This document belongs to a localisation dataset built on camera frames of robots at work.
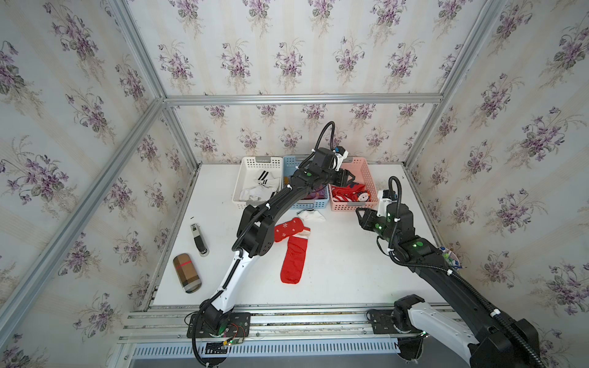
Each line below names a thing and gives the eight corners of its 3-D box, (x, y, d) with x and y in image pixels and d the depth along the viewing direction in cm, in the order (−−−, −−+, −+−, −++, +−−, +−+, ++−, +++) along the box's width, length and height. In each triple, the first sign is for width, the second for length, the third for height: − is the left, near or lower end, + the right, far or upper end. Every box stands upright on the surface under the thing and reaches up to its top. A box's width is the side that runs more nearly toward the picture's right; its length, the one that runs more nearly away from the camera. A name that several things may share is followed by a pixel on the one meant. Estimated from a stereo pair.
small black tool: (202, 258, 89) (199, 253, 86) (191, 230, 97) (188, 225, 93) (210, 254, 90) (207, 249, 87) (199, 227, 98) (195, 222, 94)
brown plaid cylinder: (188, 297, 80) (185, 295, 78) (173, 261, 88) (170, 259, 86) (203, 287, 82) (201, 284, 80) (187, 253, 90) (185, 250, 88)
